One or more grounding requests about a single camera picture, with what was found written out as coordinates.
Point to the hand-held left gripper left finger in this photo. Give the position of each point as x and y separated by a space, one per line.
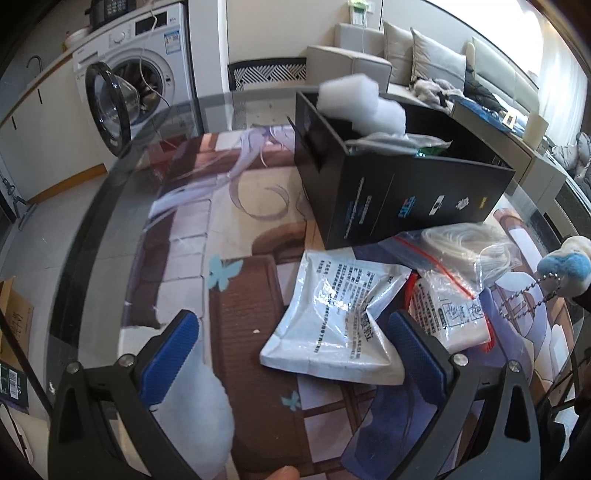
168 360

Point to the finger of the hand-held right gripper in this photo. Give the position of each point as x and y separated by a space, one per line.
583 303

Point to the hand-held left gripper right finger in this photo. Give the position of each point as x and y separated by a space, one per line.
415 355

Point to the small blue white plush toy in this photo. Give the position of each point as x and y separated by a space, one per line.
565 265

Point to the clear bag with white cloth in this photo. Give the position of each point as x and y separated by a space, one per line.
450 318

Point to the white printed plastic packet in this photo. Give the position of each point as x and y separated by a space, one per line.
332 318

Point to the zip bag with clear tubing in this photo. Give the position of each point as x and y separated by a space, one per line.
466 251

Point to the black cardboard box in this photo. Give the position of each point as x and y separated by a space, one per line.
369 203

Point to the grey bag with green label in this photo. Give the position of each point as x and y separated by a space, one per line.
392 143

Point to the white foam wrap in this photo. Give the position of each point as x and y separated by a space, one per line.
355 104

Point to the person's left hand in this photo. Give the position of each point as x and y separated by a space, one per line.
282 474

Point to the beige side cabinet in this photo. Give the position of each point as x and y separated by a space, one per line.
535 170

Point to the grey down jacket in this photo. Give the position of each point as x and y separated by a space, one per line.
577 157

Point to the dark green box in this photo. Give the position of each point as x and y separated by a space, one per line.
13 385

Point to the brown cardboard box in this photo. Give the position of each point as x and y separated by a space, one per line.
14 318

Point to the black jacket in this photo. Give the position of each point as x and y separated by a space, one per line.
480 90

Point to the white kitchen cabinet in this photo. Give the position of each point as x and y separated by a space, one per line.
46 138

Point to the grey fluffy cloth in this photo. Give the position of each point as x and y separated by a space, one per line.
431 90

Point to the grey pillow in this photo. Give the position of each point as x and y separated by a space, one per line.
396 53
436 60

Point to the chair with patterned back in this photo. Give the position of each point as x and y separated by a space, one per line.
268 74

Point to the beige sofa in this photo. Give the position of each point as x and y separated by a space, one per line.
346 60

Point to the white washing machine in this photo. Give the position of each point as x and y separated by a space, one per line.
124 41

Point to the kitchen faucet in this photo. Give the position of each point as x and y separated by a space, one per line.
33 62

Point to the white bowl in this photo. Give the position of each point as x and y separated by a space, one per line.
76 36

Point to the black pressure cooker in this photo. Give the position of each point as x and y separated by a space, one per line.
111 11

